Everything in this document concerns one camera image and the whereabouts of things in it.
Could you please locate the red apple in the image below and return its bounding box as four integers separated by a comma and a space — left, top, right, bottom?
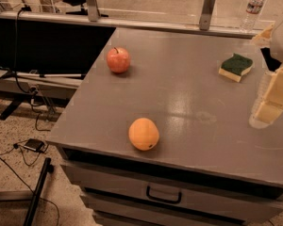
106, 47, 130, 73

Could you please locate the grey drawer cabinet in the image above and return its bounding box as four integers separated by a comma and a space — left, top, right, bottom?
49, 28, 283, 226

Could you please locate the clear plastic water bottle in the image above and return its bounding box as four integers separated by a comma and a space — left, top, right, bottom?
240, 0, 265, 33

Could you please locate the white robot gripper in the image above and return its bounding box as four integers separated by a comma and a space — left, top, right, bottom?
251, 13, 283, 124

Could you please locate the black desk panel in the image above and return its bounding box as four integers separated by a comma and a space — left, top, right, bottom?
0, 18, 115, 74

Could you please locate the black floor cable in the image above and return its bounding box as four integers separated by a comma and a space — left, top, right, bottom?
0, 147, 60, 226

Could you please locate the grey metal rail post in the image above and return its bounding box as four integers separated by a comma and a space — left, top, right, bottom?
199, 0, 216, 31
86, 0, 100, 22

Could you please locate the green and yellow sponge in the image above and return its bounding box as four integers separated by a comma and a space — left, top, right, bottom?
219, 54, 253, 83

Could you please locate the black drawer handle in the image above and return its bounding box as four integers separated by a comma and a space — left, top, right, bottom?
145, 186, 182, 204

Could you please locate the small black power adapter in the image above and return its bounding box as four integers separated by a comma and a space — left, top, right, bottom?
24, 138, 44, 153

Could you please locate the orange fruit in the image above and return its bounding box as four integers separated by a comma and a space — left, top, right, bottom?
128, 118, 159, 151

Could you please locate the black metal stand leg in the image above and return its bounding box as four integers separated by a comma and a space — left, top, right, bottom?
23, 157, 54, 226

